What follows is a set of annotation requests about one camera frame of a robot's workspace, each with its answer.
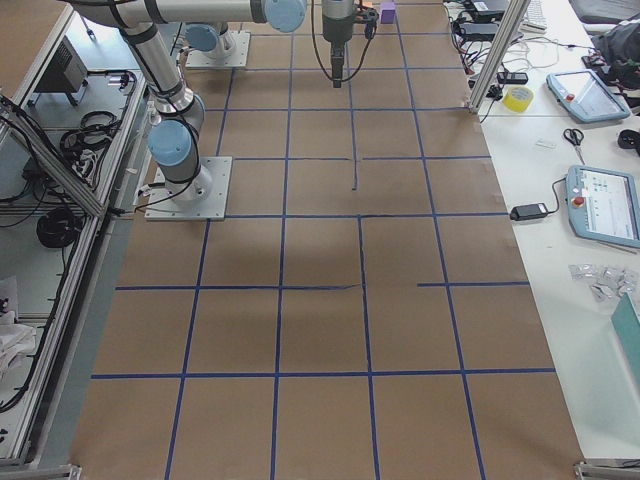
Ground yellow tape roll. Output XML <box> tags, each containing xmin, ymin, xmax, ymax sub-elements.
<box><xmin>503</xmin><ymin>85</ymin><xmax>534</xmax><ymax>113</ymax></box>

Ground black coiled cable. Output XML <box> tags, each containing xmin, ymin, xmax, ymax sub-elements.
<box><xmin>36</xmin><ymin>204</ymin><xmax>84</xmax><ymax>250</ymax></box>

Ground black handled scissors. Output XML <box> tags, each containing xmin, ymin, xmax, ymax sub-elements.
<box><xmin>563</xmin><ymin>128</ymin><xmax>585</xmax><ymax>165</ymax></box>

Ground black power brick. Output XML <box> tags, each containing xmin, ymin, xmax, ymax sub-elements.
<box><xmin>454</xmin><ymin>22</ymin><xmax>500</xmax><ymax>42</ymax></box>

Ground aluminium frame rail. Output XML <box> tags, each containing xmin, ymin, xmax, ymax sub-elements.
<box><xmin>0</xmin><ymin>0</ymin><xmax>151</xmax><ymax>471</ymax></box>

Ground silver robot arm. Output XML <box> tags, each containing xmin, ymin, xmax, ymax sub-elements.
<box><xmin>70</xmin><ymin>1</ymin><xmax>307</xmax><ymax>205</ymax></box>
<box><xmin>184</xmin><ymin>1</ymin><xmax>379</xmax><ymax>68</ymax></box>

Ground clear plastic parts bags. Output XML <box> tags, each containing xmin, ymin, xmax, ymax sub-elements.
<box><xmin>568</xmin><ymin>263</ymin><xmax>639</xmax><ymax>302</ymax></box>

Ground grey electronics box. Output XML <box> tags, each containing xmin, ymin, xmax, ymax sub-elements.
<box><xmin>29</xmin><ymin>36</ymin><xmax>88</xmax><ymax>106</ymax></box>

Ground blue teach pendant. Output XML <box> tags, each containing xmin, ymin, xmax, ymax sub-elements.
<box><xmin>565</xmin><ymin>165</ymin><xmax>639</xmax><ymax>248</ymax></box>
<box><xmin>546</xmin><ymin>70</ymin><xmax>631</xmax><ymax>123</ymax></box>

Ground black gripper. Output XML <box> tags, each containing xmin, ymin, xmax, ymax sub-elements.
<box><xmin>354</xmin><ymin>4</ymin><xmax>379</xmax><ymax>39</ymax></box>
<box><xmin>322</xmin><ymin>14</ymin><xmax>354</xmax><ymax>88</ymax></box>

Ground purple foam block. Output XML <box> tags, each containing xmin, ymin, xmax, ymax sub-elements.
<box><xmin>380</xmin><ymin>1</ymin><xmax>396</xmax><ymax>25</ymax></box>

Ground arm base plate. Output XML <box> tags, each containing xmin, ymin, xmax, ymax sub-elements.
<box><xmin>144</xmin><ymin>156</ymin><xmax>232</xmax><ymax>221</ymax></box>
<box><xmin>186</xmin><ymin>29</ymin><xmax>251</xmax><ymax>70</ymax></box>

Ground blue teach pendant far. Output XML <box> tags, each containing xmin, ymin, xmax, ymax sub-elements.
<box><xmin>546</xmin><ymin>70</ymin><xmax>631</xmax><ymax>123</ymax></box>

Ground black power adapter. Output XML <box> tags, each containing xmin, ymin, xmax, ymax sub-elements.
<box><xmin>509</xmin><ymin>203</ymin><xmax>550</xmax><ymax>221</ymax></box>

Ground aluminium frame post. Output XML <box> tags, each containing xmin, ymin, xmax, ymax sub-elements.
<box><xmin>467</xmin><ymin>0</ymin><xmax>530</xmax><ymax>113</ymax></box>

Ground teal board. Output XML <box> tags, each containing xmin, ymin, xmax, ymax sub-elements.
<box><xmin>611</xmin><ymin>293</ymin><xmax>640</xmax><ymax>369</ymax></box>

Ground blue teach pendant near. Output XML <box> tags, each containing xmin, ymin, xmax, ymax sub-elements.
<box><xmin>565</xmin><ymin>165</ymin><xmax>639</xmax><ymax>248</ymax></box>

